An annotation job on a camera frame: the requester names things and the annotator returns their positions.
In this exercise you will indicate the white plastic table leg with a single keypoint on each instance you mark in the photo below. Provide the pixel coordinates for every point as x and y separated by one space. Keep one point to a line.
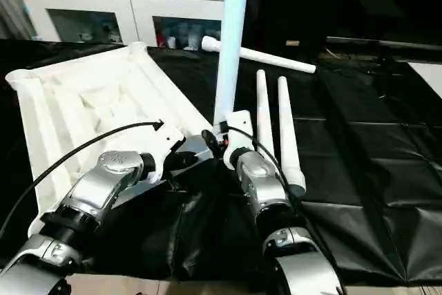
276 60
290 143
231 39
264 112

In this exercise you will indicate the white plastic table top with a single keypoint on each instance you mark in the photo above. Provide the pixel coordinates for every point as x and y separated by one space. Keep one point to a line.
83 101

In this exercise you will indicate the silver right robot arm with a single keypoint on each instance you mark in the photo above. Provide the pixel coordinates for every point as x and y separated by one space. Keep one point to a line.
266 191

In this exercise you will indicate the black work surface mat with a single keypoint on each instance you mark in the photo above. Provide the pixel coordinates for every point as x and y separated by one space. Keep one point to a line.
373 170

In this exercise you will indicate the grey curtain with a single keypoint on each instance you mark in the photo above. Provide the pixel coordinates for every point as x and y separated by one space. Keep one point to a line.
12 5

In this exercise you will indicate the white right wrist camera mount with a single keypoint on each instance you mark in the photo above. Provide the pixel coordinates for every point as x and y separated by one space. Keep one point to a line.
238 132

